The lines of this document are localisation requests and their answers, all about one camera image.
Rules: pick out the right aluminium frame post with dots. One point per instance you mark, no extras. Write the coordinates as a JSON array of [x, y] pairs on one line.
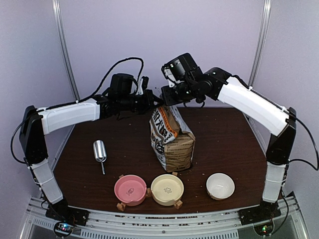
[[265, 19]]

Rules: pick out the pink pet bowl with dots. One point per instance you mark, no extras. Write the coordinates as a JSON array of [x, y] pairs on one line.
[[130, 190]]

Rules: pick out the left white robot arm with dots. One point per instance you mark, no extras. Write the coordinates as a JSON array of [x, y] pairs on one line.
[[37, 123]]

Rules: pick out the yellow pet bowl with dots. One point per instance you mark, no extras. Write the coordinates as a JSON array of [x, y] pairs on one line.
[[167, 189]]

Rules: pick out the white ceramic bowl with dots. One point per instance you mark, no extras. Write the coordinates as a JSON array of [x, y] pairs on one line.
[[220, 186]]

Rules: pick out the metal food scoop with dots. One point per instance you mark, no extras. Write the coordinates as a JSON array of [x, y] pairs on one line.
[[100, 153]]

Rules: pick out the brown dog food bag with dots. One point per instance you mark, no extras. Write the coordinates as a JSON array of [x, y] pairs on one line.
[[172, 140]]

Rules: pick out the left aluminium frame post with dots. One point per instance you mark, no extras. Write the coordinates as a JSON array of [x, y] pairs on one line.
[[63, 44]]

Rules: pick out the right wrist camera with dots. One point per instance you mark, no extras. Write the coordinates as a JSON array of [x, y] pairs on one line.
[[168, 75]]

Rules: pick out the front aluminium rail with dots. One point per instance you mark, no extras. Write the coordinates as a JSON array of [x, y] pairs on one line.
[[115, 225]]

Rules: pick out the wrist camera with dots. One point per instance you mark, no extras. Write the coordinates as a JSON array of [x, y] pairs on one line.
[[168, 75], [142, 85]]

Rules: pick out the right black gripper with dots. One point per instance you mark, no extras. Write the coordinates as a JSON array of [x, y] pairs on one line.
[[169, 100]]

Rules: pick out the aluminium frame post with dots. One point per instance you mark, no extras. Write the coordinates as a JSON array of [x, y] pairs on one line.
[[63, 44], [265, 19]]

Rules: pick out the wooden bowl stand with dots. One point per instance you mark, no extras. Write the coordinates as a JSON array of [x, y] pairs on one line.
[[121, 206]]

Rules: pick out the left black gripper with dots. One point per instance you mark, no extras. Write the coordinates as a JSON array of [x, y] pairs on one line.
[[150, 97]]

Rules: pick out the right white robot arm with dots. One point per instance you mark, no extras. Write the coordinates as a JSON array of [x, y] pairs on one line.
[[187, 82]]

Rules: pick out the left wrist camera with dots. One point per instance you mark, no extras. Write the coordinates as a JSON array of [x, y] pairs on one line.
[[142, 85]]

